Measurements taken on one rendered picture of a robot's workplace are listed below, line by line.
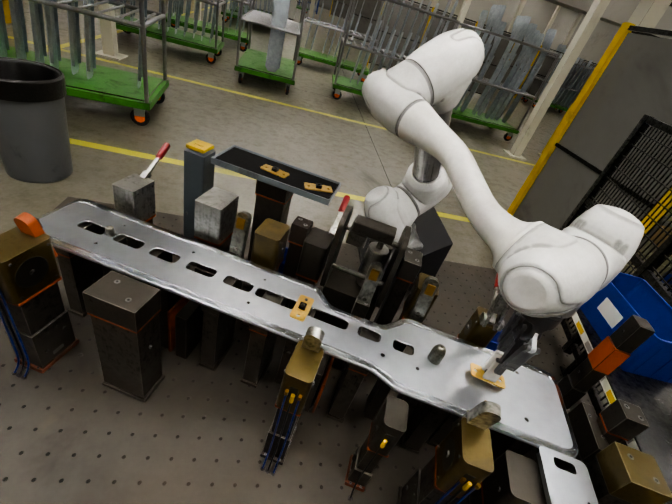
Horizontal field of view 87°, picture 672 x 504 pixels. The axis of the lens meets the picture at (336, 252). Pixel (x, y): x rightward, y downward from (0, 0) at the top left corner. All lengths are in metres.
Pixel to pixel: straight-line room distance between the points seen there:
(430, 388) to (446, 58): 0.76
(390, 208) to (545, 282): 0.93
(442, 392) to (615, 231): 0.46
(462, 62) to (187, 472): 1.15
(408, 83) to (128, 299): 0.78
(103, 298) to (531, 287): 0.77
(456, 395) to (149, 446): 0.71
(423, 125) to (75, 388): 1.05
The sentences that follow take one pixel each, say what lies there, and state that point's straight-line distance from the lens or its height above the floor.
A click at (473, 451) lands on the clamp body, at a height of 1.04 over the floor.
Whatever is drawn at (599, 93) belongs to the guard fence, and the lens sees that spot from 3.78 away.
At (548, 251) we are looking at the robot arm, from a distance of 0.57.
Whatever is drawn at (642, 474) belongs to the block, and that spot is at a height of 1.06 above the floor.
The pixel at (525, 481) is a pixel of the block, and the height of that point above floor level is 0.98.
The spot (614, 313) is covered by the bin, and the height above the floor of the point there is 1.11.
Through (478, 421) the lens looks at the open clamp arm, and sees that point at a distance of 0.78.
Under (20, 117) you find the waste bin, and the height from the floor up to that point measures 0.49.
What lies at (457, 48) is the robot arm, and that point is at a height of 1.60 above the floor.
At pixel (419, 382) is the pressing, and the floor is 1.00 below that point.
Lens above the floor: 1.63
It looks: 35 degrees down
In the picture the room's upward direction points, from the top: 18 degrees clockwise
